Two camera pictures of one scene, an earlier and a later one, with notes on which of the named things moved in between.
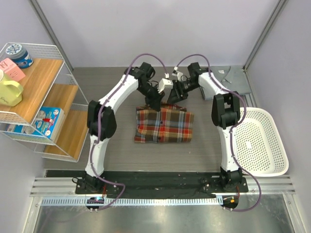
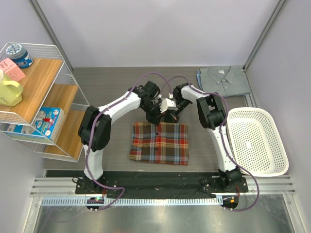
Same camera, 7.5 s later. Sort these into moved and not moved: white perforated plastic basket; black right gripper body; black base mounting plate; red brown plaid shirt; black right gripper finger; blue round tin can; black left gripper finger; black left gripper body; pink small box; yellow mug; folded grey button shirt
Moved: black right gripper finger; black right gripper body; black left gripper finger; red brown plaid shirt; black left gripper body
Not moved: yellow mug; white perforated plastic basket; folded grey button shirt; pink small box; black base mounting plate; blue round tin can
